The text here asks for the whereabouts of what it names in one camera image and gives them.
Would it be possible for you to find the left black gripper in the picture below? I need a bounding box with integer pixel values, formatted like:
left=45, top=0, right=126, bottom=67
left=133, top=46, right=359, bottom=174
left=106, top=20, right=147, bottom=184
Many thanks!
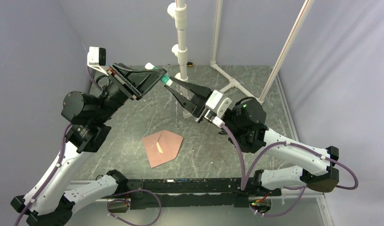
left=94, top=62, right=167, bottom=123

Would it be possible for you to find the green glue stick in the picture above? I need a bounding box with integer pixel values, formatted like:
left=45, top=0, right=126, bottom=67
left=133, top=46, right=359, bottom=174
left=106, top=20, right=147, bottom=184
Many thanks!
left=144, top=62, right=173, bottom=87

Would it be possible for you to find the pink brown envelope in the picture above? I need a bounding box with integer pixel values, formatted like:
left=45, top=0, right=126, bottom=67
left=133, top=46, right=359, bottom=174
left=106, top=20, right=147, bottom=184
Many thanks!
left=142, top=130, right=183, bottom=168

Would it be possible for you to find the cream paper letter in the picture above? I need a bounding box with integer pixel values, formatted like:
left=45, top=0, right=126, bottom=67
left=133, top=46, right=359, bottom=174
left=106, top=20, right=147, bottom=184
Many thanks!
left=156, top=142, right=163, bottom=153

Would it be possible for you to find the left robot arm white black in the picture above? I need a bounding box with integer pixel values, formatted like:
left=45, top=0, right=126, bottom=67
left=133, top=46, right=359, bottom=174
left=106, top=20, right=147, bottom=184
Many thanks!
left=10, top=63, right=167, bottom=226

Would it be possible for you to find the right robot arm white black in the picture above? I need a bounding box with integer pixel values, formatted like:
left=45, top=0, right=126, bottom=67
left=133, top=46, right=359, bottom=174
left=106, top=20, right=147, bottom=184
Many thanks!
left=164, top=76, right=339, bottom=195

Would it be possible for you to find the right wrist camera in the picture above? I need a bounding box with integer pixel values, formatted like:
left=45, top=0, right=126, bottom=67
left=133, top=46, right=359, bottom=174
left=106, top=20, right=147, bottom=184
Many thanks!
left=203, top=90, right=232, bottom=128

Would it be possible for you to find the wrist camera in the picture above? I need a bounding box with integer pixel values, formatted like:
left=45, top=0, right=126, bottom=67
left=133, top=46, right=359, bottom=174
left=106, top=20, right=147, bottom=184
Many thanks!
left=87, top=46, right=108, bottom=75
left=203, top=90, right=232, bottom=128

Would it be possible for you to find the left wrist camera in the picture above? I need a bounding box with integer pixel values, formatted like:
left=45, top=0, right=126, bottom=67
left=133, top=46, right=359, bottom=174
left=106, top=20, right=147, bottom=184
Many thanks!
left=87, top=46, right=108, bottom=75

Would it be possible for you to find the white PVC pipe frame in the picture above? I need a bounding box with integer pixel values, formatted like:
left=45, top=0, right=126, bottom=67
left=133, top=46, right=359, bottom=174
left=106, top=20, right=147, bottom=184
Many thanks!
left=167, top=0, right=315, bottom=104

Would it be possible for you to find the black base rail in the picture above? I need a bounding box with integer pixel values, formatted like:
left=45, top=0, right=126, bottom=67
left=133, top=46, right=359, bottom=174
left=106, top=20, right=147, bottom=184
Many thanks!
left=96, top=177, right=281, bottom=210

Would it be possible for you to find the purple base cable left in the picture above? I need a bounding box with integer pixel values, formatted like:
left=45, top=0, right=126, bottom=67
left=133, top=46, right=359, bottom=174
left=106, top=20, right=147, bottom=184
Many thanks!
left=106, top=188, right=162, bottom=226

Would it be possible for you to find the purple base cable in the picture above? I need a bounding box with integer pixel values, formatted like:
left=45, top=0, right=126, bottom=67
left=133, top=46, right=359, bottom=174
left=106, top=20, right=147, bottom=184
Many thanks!
left=106, top=188, right=162, bottom=226
left=248, top=186, right=306, bottom=218

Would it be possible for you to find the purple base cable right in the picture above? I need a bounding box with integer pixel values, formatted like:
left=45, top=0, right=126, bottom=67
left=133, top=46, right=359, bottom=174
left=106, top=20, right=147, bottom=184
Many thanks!
left=248, top=186, right=306, bottom=218

